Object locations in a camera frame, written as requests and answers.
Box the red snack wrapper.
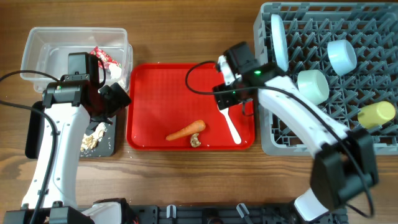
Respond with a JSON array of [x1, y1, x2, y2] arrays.
[[90, 46, 121, 70]]

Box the light blue bowl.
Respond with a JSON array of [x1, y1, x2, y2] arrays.
[[326, 39, 357, 76]]

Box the rice and food leftovers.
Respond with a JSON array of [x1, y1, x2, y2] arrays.
[[80, 123, 107, 152]]

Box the left black cable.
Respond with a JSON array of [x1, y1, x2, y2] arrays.
[[0, 54, 108, 224]]

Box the white plastic spoon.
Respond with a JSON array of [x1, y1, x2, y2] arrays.
[[218, 108, 242, 144]]

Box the yellow plastic cup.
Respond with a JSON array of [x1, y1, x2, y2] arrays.
[[357, 101, 396, 129]]

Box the black plastic tray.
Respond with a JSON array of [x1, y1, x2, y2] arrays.
[[25, 101, 117, 163]]

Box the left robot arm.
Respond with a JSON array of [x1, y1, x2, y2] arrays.
[[4, 73, 134, 223]]

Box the pale green bowl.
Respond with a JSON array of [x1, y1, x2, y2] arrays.
[[297, 70, 330, 105]]

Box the right black cable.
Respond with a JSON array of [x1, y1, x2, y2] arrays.
[[185, 60, 376, 218]]

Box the clear plastic bin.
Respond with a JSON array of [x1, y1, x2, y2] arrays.
[[21, 27, 133, 91]]

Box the white tissue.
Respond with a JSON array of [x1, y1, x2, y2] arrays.
[[108, 63, 122, 79]]

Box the light blue plate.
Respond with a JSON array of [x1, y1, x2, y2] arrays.
[[271, 14, 289, 72]]

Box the brown food scrap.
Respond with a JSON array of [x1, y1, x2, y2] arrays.
[[190, 133, 201, 148]]

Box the black cable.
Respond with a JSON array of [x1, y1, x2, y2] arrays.
[[0, 54, 108, 224], [185, 60, 376, 218]]

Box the grey dishwasher rack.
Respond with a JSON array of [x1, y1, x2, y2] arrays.
[[253, 1, 398, 156]]

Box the orange carrot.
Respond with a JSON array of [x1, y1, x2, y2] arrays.
[[166, 120, 206, 141]]

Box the red plastic tray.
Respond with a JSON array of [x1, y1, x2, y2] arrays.
[[126, 63, 255, 151]]

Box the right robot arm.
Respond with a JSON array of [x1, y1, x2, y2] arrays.
[[213, 61, 379, 222]]

